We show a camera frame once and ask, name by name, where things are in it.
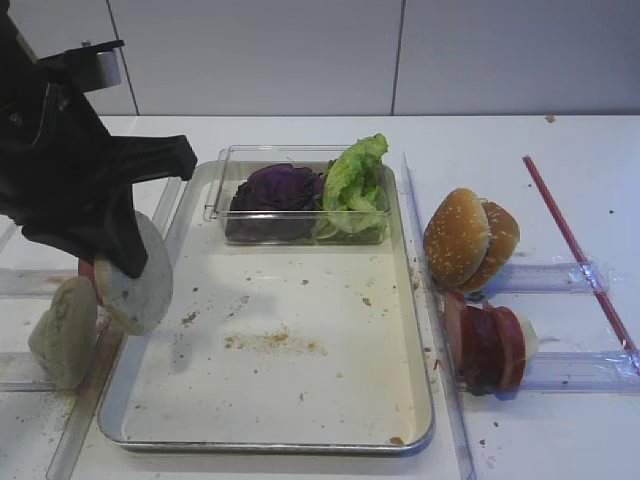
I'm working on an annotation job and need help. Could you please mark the purple cabbage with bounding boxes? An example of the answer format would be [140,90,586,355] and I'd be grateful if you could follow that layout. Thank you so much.
[225,163,324,243]

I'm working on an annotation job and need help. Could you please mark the rear sesame bun top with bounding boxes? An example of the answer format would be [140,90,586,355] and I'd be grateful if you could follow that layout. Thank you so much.
[458,200,520,293]

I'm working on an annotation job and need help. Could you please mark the white bun bottom slice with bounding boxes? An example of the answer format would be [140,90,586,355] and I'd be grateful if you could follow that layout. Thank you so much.
[94,211,173,336]

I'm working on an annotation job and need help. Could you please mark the light blue patty stopper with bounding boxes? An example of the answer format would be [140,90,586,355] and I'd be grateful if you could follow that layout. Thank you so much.
[518,315,539,361]

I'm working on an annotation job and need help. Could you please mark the red tomato slice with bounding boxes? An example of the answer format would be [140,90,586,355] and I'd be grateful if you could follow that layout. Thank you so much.
[77,259,104,306]

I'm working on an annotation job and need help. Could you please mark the sesame bun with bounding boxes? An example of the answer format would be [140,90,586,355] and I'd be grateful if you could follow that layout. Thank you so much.
[458,200,520,293]
[423,188,489,289]

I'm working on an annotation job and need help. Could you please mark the red straw strip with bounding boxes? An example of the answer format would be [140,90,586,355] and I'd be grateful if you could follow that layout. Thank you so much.
[522,155,639,375]

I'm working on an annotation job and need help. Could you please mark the metal baking tray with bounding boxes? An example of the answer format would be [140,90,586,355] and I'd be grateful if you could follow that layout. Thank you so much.
[98,162,434,456]

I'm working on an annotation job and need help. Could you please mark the front sesame bun top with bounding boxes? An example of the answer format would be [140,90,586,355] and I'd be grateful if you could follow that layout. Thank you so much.
[423,188,489,289]

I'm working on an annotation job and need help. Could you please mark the clear rail by patties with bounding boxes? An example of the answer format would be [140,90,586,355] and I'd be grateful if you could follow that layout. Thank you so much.
[520,351,639,394]

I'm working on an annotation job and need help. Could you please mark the clear left upper rail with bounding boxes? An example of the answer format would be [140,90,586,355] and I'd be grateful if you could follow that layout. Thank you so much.
[1,268,77,299]

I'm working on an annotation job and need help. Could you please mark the clear long rail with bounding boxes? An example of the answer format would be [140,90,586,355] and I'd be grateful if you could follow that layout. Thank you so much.
[400,153,477,479]
[45,175,182,480]

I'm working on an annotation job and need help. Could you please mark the clear right long rail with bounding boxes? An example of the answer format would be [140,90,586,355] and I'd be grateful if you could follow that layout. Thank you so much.
[400,153,477,479]

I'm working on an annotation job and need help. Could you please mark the clear left lower rail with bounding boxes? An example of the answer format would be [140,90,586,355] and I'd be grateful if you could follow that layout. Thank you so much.
[0,352,56,392]

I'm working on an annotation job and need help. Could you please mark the meat patty slice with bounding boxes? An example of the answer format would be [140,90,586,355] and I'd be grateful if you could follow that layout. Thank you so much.
[493,307,526,391]
[458,306,488,392]
[474,310,504,389]

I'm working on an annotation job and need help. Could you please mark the clear left long rail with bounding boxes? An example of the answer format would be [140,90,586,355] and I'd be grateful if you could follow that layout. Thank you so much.
[45,175,182,480]

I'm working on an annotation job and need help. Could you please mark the standing bun bottom slice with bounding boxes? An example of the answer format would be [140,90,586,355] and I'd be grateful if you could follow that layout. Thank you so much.
[28,277,97,390]

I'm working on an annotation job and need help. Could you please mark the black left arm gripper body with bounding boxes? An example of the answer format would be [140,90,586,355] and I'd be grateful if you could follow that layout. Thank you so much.
[1,10,132,258]

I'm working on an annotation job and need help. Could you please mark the clear plastic container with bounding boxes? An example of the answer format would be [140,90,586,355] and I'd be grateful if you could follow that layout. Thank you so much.
[204,144,390,245]

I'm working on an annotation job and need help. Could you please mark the clear rail by buns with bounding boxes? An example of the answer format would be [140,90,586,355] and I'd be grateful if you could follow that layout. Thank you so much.
[484,262,623,294]

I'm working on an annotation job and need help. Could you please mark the green lettuce leaf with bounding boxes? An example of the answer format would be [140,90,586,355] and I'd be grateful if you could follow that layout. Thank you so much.
[313,133,388,243]

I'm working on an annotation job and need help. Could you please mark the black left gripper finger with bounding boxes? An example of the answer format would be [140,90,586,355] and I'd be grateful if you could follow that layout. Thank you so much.
[108,135,198,184]
[78,194,148,278]

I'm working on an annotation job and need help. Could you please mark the outer meat patty slice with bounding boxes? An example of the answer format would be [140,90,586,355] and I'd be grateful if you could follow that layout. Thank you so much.
[493,307,526,391]

